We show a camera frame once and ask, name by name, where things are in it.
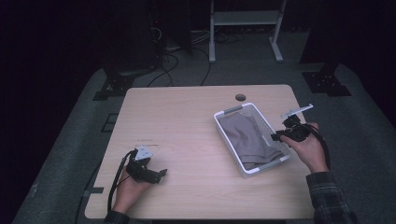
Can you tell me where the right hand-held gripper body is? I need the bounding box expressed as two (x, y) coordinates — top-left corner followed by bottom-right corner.
(280, 103), (314, 143)

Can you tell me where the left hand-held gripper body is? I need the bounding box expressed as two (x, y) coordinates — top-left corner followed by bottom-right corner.
(125, 145), (163, 185)

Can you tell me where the grey cloth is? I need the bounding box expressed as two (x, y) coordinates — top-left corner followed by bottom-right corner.
(219, 111), (285, 171)

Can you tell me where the white plastic basket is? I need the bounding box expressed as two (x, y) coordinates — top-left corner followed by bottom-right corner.
(213, 102), (292, 179)

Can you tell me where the person's left hand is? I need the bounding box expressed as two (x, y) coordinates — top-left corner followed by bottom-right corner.
(111, 173), (151, 216)

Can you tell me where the person's right hand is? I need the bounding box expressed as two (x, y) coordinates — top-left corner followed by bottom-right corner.
(279, 121), (331, 175)

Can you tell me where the grey tape strip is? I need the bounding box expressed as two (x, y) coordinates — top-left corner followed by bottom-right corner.
(83, 186), (105, 198)

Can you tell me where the black stand with crossed feet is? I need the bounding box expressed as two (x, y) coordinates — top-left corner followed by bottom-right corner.
(92, 66), (158, 102)

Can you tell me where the white metal stand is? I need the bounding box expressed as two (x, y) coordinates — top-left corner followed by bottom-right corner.
(208, 0), (289, 64)

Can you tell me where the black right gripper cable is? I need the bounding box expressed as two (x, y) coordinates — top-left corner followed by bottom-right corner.
(303, 122), (332, 171)

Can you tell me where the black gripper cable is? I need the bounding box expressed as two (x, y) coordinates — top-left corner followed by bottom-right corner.
(303, 122), (332, 171)
(106, 149), (138, 215)

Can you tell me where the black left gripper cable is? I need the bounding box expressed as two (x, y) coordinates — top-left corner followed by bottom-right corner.
(106, 149), (138, 215)

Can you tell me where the black stand base plate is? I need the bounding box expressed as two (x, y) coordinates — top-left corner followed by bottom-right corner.
(301, 62), (353, 98)

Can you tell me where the black straight floor cable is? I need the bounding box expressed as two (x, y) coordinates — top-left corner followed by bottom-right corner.
(200, 46), (213, 87)

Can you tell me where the black looped floor cable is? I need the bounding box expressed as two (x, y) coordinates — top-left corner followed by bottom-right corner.
(146, 51), (180, 89)

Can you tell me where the bundle of floor cables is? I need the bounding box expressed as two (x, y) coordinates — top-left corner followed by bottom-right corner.
(214, 30), (248, 45)

